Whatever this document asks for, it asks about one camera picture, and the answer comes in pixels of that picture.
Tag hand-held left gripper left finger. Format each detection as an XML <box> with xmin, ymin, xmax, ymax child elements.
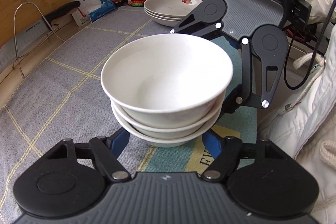
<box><xmin>47</xmin><ymin>126</ymin><xmax>132</xmax><ymax>183</ymax></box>

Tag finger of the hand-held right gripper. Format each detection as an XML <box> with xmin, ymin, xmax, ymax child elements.
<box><xmin>219</xmin><ymin>38</ymin><xmax>282</xmax><ymax>119</ymax></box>
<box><xmin>169</xmin><ymin>7</ymin><xmax>225</xmax><ymax>42</ymax></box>

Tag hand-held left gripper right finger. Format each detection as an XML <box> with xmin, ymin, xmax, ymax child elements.
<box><xmin>201</xmin><ymin>129</ymin><xmax>279</xmax><ymax>183</ymax></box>

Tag white plate with large stain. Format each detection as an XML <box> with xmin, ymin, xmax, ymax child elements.
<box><xmin>151</xmin><ymin>17</ymin><xmax>184</xmax><ymax>27</ymax></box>

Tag white plate with small stain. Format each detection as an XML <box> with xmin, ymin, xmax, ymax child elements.
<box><xmin>144</xmin><ymin>0</ymin><xmax>204</xmax><ymax>20</ymax></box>

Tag white plate with faint specks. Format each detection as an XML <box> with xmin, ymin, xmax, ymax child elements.
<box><xmin>145</xmin><ymin>10</ymin><xmax>185</xmax><ymax>23</ymax></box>

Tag plain white bowl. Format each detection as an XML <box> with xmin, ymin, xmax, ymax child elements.
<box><xmin>123</xmin><ymin>119</ymin><xmax>218</xmax><ymax>148</ymax></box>

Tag white bowl with pink flowers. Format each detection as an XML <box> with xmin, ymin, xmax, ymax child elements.
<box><xmin>110</xmin><ymin>97</ymin><xmax>227</xmax><ymax>137</ymax></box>

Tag white bowl with grey flowers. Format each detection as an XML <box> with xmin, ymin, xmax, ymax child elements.
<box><xmin>101</xmin><ymin>34</ymin><xmax>234</xmax><ymax>127</ymax></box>

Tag white jacket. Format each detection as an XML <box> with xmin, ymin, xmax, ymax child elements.
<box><xmin>259</xmin><ymin>22</ymin><xmax>336</xmax><ymax>224</ymax></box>

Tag grey and teal checked mat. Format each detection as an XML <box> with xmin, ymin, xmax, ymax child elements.
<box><xmin>0</xmin><ymin>5</ymin><xmax>260</xmax><ymax>214</ymax></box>

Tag white and blue salt bag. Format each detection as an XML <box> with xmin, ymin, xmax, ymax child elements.
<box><xmin>68</xmin><ymin>0</ymin><xmax>117</xmax><ymax>27</ymax></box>

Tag black cable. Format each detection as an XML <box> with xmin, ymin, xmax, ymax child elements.
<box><xmin>283</xmin><ymin>0</ymin><xmax>336</xmax><ymax>90</ymax></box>

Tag black-handled kitchen knife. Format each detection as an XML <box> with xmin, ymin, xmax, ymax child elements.
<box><xmin>0</xmin><ymin>1</ymin><xmax>81</xmax><ymax>71</ymax></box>

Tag metal wire rack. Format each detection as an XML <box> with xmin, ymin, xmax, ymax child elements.
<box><xmin>12</xmin><ymin>2</ymin><xmax>67</xmax><ymax>79</ymax></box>

